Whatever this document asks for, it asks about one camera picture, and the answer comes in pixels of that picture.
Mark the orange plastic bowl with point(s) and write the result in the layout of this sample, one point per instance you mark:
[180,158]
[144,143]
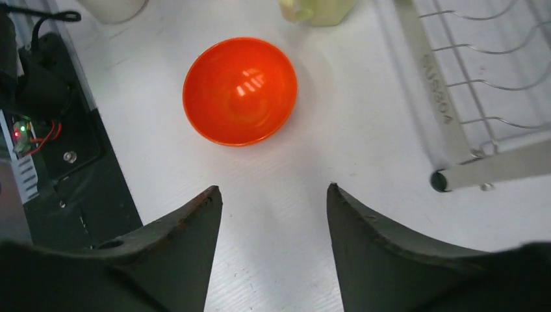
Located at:
[239,91]

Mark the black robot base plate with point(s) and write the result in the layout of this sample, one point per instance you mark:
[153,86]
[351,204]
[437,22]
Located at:
[61,184]

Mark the small clear glass cup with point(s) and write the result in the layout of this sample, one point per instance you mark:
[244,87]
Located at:
[113,11]

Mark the stainless steel dish rack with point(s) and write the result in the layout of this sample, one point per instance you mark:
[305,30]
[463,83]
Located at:
[485,67]

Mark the pale yellow ceramic mug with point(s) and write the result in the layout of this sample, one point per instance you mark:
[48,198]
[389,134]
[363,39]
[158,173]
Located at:
[318,13]

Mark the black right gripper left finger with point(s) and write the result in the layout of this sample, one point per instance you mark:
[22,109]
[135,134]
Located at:
[163,266]

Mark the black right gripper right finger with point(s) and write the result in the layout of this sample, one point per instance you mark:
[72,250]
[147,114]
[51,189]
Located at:
[383,265]

